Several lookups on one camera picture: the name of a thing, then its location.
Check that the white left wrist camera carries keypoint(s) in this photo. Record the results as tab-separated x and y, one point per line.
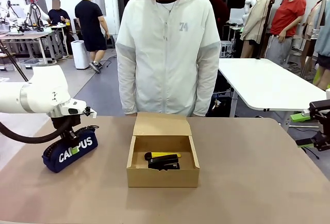
82	108

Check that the mannequin in beige jacket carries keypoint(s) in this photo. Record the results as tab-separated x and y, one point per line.
255	20

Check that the clear plastic storage bin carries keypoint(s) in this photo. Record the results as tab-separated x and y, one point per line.
28	64

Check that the person's right forearm white sleeve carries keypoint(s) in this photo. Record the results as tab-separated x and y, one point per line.
129	97

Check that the person in white hooded jacket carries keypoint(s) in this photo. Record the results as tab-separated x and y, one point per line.
167	53

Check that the person's left forearm white sleeve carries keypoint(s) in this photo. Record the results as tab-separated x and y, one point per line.
203	97

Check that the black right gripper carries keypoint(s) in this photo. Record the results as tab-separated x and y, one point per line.
324	126

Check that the navy CAMPUS pencil case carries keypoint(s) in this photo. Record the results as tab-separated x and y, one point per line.
54	160

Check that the seated man in navy shirt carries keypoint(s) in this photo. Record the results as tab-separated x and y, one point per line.
58	17

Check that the grey workbench with robots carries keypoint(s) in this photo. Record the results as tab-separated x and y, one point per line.
23	37

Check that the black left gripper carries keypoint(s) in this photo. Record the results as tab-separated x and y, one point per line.
68	123

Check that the black tripod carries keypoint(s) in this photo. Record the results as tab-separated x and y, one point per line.
13	61

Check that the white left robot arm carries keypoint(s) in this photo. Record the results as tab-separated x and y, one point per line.
38	92

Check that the white monitor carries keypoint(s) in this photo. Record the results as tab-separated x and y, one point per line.
236	16

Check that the black stapler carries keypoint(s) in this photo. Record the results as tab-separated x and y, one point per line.
165	166

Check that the white air purifier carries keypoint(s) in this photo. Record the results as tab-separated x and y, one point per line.
79	55

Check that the grey open cube shelf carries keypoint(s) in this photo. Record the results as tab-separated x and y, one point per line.
227	49

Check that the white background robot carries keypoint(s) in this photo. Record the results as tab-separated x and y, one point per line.
34	9

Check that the mannequin in red shirt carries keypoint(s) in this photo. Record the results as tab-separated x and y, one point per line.
287	15

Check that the brown cardboard box with lid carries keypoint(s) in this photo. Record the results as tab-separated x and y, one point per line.
162	178

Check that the mannequin in dark maroon top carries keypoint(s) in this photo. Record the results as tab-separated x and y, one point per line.
219	9

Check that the standing man in black tee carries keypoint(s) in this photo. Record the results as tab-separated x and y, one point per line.
90	22

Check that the mannequin with dark hat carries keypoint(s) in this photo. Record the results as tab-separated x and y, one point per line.
313	12

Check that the yellow black utility knife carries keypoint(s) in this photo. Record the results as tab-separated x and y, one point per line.
162	154

